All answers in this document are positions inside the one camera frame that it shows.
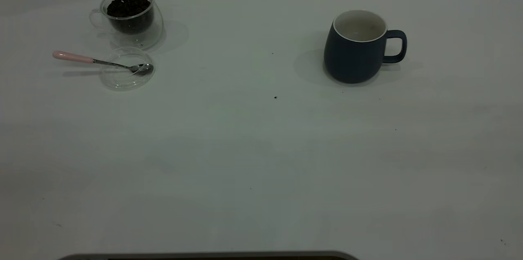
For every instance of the clear double-wall glass cup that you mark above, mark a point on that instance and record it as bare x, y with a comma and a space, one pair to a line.
135, 41

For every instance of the dark blue ceramic mug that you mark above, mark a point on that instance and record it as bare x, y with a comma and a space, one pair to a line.
351, 59

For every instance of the dark roasted coffee beans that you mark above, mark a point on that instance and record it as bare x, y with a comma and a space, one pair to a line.
128, 6

